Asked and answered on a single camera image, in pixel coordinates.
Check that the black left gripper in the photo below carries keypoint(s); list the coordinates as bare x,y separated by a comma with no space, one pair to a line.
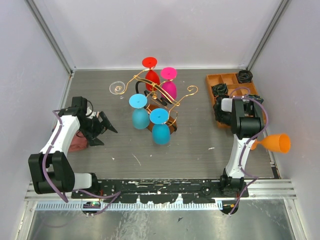
92,136

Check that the red wine glass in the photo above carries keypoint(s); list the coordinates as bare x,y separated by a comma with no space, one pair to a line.
151,62

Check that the magenta wine glass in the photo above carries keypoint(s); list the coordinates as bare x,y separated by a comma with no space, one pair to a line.
169,74

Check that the orange wine glass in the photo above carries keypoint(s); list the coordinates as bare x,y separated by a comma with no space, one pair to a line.
279,143

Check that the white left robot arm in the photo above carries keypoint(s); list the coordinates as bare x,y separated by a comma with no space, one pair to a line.
50,169

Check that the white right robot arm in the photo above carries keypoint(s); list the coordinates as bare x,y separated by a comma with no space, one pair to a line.
246,123

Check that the light blue wine glass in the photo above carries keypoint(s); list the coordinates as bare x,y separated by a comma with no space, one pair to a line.
140,116

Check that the clear wine glass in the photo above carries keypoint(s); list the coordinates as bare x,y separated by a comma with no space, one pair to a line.
117,88

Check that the wooden rack base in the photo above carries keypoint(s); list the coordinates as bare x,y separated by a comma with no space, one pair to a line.
171,123

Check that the pink cloth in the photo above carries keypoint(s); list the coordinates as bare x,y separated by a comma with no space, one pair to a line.
77,146

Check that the rolled dark orange-patterned tie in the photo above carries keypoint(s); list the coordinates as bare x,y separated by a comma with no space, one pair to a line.
221,116

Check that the rolled dark green tie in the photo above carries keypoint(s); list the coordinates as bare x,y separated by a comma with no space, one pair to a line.
219,89

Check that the wooden compartment tray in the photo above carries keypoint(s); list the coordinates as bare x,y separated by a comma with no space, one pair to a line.
231,82

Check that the rolled black tie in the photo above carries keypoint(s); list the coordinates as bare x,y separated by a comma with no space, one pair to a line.
244,76

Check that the gold wire glass rack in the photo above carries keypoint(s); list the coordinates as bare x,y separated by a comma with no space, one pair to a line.
158,94

